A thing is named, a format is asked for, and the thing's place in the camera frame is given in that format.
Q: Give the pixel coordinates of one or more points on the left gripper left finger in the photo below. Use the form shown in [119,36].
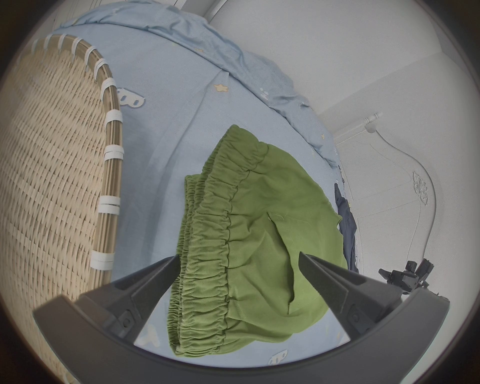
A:
[131,296]

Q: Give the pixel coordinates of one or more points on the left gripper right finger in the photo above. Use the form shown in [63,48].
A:
[345,292]

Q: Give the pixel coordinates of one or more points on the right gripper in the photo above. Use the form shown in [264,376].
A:
[401,280]

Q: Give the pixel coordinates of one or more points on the green shorts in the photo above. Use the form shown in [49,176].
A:
[255,240]

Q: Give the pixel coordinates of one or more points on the dark blue garment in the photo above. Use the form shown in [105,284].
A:
[347,225]

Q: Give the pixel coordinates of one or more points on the round woven basket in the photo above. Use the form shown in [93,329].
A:
[48,180]

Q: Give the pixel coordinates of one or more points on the bed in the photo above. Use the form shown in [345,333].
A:
[168,112]

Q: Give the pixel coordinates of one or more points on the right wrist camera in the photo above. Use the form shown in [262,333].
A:
[426,266]

